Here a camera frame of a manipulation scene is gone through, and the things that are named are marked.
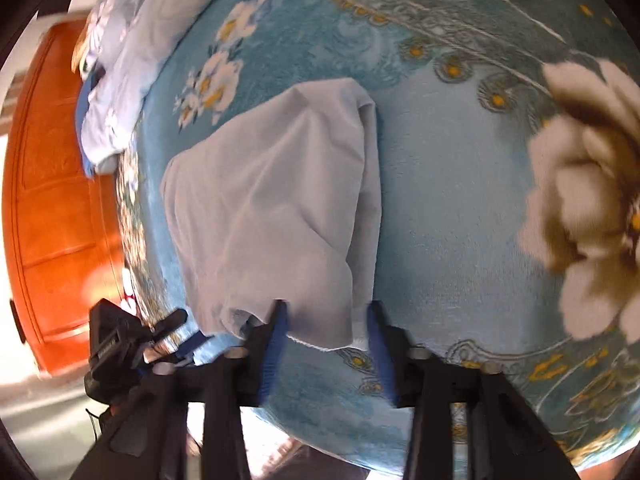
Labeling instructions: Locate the white daisy-print pillow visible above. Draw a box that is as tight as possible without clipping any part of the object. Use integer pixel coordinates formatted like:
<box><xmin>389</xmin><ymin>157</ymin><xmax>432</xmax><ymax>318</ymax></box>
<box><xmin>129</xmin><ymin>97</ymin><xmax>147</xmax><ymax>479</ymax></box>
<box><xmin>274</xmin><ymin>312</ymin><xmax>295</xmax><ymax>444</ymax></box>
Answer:
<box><xmin>72</xmin><ymin>0</ymin><xmax>251</xmax><ymax>173</ymax></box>

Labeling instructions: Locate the white shirt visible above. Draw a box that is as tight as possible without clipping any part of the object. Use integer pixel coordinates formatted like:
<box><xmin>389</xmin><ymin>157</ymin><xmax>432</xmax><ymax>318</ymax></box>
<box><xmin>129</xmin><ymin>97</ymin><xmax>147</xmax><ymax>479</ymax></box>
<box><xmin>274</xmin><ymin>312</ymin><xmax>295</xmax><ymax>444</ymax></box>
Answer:
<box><xmin>160</xmin><ymin>77</ymin><xmax>383</xmax><ymax>353</ymax></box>

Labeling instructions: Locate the orange wooden headboard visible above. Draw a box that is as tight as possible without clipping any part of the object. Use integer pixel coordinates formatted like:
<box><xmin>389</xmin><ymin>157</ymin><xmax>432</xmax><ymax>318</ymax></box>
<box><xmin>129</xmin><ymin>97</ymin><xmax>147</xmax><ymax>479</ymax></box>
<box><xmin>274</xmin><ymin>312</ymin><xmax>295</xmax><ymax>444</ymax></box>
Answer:
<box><xmin>2</xmin><ymin>17</ymin><xmax>128</xmax><ymax>376</ymax></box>

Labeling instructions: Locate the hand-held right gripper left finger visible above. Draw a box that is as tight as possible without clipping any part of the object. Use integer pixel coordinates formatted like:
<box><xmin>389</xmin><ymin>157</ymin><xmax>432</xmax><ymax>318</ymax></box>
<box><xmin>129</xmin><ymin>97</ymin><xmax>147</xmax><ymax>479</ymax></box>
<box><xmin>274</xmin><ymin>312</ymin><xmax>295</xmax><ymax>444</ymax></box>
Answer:
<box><xmin>70</xmin><ymin>300</ymin><xmax>291</xmax><ymax>480</ymax></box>

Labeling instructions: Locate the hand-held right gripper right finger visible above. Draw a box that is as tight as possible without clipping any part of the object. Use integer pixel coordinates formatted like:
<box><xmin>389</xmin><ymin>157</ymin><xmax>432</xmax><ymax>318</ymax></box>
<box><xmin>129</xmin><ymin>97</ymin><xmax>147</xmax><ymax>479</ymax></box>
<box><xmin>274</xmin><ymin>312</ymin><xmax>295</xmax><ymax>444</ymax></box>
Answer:
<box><xmin>367</xmin><ymin>301</ymin><xmax>586</xmax><ymax>480</ymax></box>

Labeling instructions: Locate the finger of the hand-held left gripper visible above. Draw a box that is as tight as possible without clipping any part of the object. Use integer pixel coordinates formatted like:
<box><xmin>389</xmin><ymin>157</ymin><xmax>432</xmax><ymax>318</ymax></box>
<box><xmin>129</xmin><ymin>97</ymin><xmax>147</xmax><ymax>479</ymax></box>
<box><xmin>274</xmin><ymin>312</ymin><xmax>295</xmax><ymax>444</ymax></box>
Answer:
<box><xmin>149</xmin><ymin>308</ymin><xmax>190</xmax><ymax>349</ymax></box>
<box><xmin>145</xmin><ymin>332</ymin><xmax>213</xmax><ymax>366</ymax></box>

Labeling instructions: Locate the teal floral blanket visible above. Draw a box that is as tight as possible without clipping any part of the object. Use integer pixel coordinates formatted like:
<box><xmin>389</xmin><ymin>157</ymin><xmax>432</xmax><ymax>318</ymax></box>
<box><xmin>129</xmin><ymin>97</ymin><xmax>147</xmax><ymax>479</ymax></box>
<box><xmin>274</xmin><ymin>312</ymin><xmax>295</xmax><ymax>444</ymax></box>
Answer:
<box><xmin>115</xmin><ymin>0</ymin><xmax>640</xmax><ymax>476</ymax></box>

